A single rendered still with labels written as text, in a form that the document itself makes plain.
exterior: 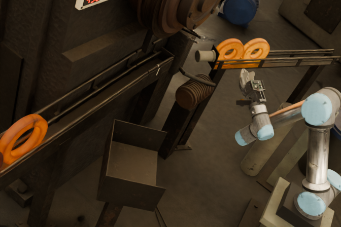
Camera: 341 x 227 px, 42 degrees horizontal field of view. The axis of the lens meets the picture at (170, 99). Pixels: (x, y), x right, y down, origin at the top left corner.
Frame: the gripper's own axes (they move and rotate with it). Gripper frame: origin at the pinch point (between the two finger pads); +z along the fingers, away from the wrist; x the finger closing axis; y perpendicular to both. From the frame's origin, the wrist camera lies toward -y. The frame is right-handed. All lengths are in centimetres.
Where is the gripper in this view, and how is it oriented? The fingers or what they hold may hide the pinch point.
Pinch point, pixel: (242, 71)
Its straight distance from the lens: 219.6
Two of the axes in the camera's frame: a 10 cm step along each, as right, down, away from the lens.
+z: -2.0, -8.9, 4.1
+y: 4.1, -4.6, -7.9
